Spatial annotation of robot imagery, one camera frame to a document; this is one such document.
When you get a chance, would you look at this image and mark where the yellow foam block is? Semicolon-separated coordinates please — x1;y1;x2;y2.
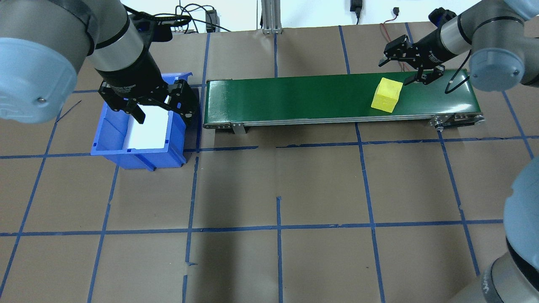
371;77;404;113

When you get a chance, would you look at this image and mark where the white foam pad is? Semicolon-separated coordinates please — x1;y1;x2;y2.
126;96;174;150

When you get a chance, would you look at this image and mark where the blue plastic storage bin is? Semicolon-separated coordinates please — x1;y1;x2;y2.
91;72;198;171

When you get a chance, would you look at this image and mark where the green conveyor belt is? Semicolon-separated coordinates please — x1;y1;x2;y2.
203;69;486;135

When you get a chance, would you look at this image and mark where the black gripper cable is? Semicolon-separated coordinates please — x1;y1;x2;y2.
445;63;470;96

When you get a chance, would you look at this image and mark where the red conveyor wire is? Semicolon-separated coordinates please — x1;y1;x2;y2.
380;8;400;43

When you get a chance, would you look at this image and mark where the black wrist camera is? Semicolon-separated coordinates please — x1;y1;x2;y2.
429;8;458;28
141;19;174;43

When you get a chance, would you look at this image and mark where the aluminium upright post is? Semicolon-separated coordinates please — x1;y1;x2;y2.
261;0;283;34

